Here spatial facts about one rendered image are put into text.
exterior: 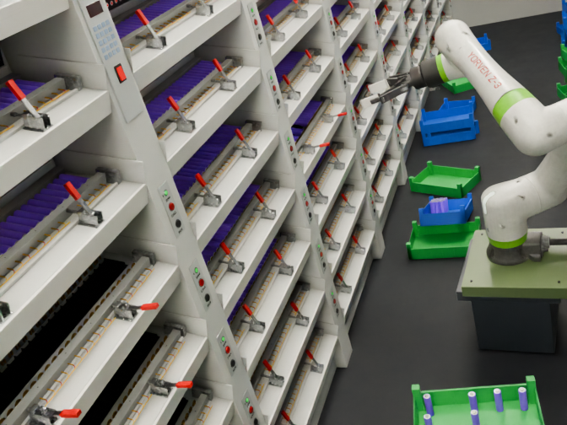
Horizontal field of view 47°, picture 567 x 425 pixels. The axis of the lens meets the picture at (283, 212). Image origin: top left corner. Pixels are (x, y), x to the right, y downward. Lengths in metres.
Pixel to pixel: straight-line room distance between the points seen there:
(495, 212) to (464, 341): 0.55
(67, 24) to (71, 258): 0.43
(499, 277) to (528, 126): 0.59
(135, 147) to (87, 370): 0.43
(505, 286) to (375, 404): 0.59
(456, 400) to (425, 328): 0.79
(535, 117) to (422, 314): 1.07
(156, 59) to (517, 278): 1.33
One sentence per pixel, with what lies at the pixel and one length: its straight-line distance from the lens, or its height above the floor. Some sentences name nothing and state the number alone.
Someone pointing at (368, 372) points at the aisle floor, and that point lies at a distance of 2.44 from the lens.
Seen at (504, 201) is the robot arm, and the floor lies 0.56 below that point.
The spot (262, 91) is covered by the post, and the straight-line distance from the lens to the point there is 1.96.
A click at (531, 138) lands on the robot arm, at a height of 0.86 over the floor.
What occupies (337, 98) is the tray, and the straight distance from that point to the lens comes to 2.67.
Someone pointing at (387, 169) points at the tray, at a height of 0.16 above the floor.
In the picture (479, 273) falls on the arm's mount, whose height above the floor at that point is 0.32.
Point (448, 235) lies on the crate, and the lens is 3.07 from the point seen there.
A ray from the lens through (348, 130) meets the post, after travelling 2.72.
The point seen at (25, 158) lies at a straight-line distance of 1.11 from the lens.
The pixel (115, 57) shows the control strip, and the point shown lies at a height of 1.40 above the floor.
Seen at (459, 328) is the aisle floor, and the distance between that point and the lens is 2.55.
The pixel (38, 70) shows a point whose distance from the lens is 1.37.
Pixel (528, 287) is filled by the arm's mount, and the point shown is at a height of 0.32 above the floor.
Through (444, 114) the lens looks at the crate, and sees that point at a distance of 4.12.
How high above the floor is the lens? 1.62
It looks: 27 degrees down
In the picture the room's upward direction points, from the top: 17 degrees counter-clockwise
